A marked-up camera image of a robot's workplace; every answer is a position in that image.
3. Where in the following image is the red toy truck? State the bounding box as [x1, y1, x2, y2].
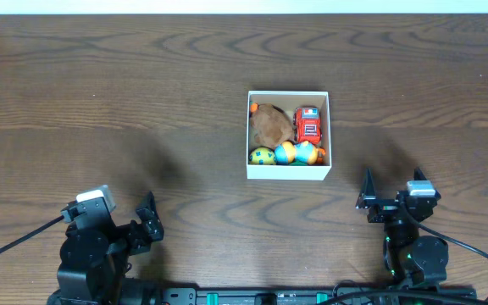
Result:
[293, 107, 322, 145]

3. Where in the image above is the black cable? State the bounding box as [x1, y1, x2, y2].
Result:
[0, 214, 66, 273]
[319, 202, 488, 305]

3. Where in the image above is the green ridged plastic ball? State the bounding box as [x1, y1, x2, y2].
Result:
[289, 161, 308, 166]

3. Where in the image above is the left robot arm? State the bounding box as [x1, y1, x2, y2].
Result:
[47, 185, 164, 304]

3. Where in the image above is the blue duck toy figure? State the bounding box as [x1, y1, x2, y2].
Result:
[274, 141, 326, 165]

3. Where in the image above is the brown plush toy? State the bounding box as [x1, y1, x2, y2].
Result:
[249, 103, 295, 149]

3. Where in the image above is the white cardboard box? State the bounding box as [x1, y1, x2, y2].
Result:
[246, 91, 332, 180]

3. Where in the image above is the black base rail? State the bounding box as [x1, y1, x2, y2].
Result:
[155, 282, 477, 305]

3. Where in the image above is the yellow ball with blue letters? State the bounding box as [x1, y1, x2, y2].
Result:
[248, 147, 277, 165]

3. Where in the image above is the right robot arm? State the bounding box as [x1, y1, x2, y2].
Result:
[356, 169, 449, 287]

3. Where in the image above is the black right cable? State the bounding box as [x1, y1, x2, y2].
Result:
[319, 202, 488, 305]

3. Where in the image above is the black left cable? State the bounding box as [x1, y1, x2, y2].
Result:
[0, 214, 66, 273]

